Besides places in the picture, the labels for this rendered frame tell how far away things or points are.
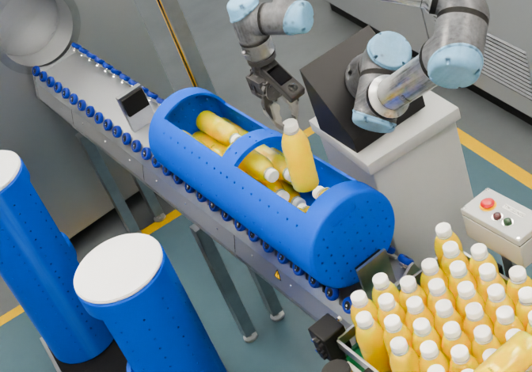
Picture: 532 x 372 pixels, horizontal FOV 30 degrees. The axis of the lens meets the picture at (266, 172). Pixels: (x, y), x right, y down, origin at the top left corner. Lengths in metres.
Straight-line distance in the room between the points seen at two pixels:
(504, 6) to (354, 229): 1.81
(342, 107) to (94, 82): 1.54
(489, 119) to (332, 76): 1.95
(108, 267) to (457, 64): 1.27
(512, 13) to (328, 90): 1.52
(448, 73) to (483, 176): 2.16
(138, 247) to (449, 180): 0.94
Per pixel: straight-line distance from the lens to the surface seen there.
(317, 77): 2.80
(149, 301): 2.87
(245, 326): 3.94
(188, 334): 3.04
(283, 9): 2.25
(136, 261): 2.92
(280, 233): 2.62
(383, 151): 2.76
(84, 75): 4.16
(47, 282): 3.78
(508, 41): 4.29
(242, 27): 2.29
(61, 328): 3.93
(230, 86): 5.46
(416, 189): 2.90
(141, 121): 3.66
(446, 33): 2.23
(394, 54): 2.62
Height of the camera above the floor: 2.84
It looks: 37 degrees down
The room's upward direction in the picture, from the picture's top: 22 degrees counter-clockwise
